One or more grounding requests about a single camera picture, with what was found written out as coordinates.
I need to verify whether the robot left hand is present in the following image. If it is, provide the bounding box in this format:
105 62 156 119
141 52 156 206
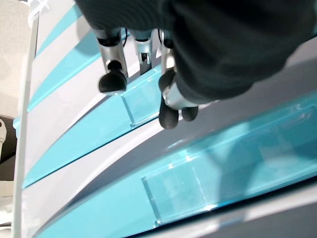
74 0 317 129

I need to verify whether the shallow blue white drawer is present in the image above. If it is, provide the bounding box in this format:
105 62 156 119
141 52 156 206
26 27 137 112
138 183 317 238
32 94 317 238

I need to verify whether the white medical cart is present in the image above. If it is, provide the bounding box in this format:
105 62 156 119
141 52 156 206
9 0 50 238

